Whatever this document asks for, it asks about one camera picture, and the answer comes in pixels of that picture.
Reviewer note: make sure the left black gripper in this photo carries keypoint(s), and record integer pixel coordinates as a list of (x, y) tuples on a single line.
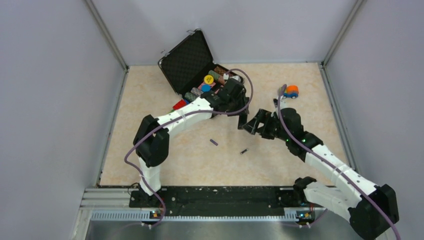
[(242, 99)]

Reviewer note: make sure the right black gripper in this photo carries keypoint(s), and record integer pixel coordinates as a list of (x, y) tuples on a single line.
[(262, 116)]

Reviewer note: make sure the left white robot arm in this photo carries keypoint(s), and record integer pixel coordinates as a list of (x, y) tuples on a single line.
[(152, 140)]

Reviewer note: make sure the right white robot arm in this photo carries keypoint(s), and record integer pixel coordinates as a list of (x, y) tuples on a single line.
[(370, 209)]

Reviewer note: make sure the blue round chip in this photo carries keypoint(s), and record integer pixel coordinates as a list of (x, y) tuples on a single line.
[(205, 88)]

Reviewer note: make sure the yellow round chip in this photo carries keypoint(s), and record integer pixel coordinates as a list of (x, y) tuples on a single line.
[(208, 79)]

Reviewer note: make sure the colourful toy car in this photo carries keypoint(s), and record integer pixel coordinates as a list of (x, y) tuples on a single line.
[(288, 91)]

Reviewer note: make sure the purple battery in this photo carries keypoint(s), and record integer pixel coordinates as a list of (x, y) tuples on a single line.
[(214, 142)]

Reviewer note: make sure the colourful block toy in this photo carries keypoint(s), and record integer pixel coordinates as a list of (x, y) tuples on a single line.
[(180, 104)]

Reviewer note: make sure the open black chip case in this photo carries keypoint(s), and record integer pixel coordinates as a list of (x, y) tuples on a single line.
[(186, 65)]

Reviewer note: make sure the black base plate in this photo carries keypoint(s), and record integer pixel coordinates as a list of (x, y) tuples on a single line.
[(223, 201)]

